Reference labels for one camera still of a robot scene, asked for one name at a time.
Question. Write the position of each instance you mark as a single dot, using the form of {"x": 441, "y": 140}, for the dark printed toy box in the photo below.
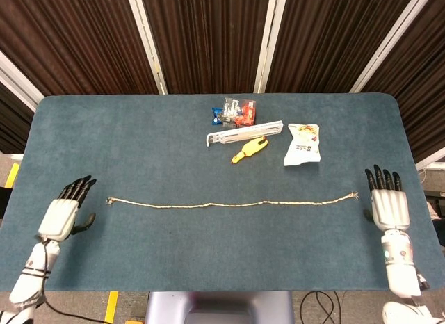
{"x": 243, "y": 112}

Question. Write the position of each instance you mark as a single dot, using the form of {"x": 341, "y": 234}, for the white partition post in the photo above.
{"x": 267, "y": 42}
{"x": 17, "y": 82}
{"x": 390, "y": 42}
{"x": 147, "y": 42}

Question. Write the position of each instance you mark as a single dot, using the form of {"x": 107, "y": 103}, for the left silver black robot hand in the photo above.
{"x": 60, "y": 216}

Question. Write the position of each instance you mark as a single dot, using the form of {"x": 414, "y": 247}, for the brown curtain panel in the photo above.
{"x": 424, "y": 77}
{"x": 76, "y": 42}
{"x": 208, "y": 35}
{"x": 323, "y": 35}
{"x": 10, "y": 122}

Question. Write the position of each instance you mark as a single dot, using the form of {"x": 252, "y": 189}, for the blue felt table cover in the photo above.
{"x": 174, "y": 247}

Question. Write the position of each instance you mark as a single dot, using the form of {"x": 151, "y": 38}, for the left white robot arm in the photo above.
{"x": 31, "y": 275}

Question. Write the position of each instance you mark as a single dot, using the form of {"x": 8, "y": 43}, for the white folding stand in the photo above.
{"x": 250, "y": 132}

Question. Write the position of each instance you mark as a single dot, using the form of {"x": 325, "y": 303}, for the white partition base rail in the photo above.
{"x": 10, "y": 157}
{"x": 431, "y": 163}

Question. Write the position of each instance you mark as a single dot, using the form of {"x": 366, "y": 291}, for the small blue packet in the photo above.
{"x": 217, "y": 116}

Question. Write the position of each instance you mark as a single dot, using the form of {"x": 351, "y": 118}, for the yellow rubber chicken toy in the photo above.
{"x": 248, "y": 150}

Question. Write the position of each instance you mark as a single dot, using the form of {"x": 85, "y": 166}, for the white snack bag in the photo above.
{"x": 300, "y": 146}

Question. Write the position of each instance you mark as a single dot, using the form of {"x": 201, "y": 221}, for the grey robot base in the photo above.
{"x": 219, "y": 308}

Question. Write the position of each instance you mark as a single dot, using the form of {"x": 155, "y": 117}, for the yellow floor tape strip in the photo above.
{"x": 111, "y": 306}
{"x": 12, "y": 174}

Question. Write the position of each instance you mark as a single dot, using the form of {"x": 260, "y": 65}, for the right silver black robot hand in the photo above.
{"x": 389, "y": 209}

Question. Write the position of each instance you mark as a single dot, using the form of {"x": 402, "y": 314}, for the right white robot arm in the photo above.
{"x": 400, "y": 268}

